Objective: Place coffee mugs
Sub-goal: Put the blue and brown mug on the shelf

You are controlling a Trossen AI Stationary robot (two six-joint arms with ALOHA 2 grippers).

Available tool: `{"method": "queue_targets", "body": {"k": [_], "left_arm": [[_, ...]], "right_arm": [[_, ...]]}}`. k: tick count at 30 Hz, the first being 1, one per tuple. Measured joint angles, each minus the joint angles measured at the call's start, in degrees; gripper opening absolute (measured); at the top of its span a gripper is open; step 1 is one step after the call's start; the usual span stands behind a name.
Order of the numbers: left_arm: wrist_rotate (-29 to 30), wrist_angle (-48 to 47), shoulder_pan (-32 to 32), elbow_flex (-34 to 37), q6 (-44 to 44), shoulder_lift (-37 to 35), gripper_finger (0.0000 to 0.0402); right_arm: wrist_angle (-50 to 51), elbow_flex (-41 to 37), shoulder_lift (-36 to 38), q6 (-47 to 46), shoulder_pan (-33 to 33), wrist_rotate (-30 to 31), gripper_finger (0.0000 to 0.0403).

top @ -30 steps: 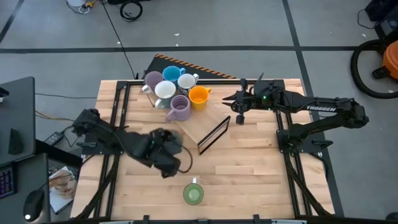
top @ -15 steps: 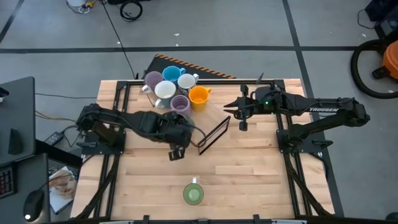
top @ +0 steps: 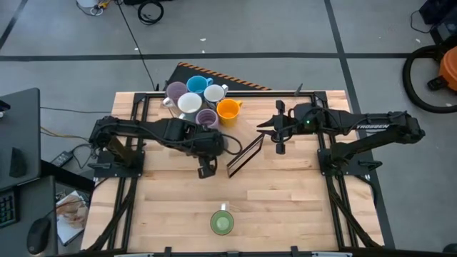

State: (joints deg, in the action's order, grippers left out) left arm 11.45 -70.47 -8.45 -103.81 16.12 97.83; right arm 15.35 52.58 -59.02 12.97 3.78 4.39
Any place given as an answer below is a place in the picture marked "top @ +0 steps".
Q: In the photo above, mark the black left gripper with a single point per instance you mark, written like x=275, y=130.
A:
x=209, y=142

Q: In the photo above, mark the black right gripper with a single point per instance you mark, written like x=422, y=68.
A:
x=285, y=125

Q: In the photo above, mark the orange mug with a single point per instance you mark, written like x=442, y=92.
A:
x=228, y=110

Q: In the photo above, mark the lilac ribbed bubble mug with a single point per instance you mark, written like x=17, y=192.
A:
x=207, y=118

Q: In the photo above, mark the white enamel mug dark rim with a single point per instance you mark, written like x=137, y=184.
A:
x=214, y=93

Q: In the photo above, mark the teal mug white interior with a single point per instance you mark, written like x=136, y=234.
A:
x=189, y=103

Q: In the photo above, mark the purple mug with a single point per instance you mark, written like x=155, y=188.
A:
x=176, y=91

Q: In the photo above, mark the blue mug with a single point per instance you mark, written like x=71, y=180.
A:
x=197, y=84

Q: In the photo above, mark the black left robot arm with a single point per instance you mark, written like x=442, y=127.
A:
x=150, y=128

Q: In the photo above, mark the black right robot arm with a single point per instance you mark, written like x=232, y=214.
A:
x=371, y=126

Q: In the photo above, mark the light green mug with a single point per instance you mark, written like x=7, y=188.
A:
x=222, y=223

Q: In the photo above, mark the black mat hazard stripes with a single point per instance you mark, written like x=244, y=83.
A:
x=200, y=71

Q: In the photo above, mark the white paper pad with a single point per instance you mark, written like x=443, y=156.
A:
x=73, y=217

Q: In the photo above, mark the black power adapter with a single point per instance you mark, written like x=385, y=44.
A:
x=62, y=158

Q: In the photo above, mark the black computer mouse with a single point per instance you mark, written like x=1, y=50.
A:
x=38, y=235

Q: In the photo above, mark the orange vacuum cleaner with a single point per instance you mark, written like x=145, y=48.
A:
x=450, y=68

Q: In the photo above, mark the black wedge-shaped object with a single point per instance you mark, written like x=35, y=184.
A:
x=17, y=164

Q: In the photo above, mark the grey desk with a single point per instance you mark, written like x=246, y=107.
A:
x=21, y=235
x=21, y=125

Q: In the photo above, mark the black keyboard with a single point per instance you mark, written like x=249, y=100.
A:
x=8, y=208

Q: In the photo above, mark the black equipment case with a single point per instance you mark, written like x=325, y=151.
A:
x=442, y=18

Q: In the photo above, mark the white bucket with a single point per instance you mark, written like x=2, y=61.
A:
x=85, y=3

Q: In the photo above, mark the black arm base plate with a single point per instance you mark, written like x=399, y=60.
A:
x=353, y=162
x=118, y=167

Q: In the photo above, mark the black metal table frame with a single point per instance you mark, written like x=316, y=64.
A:
x=128, y=221

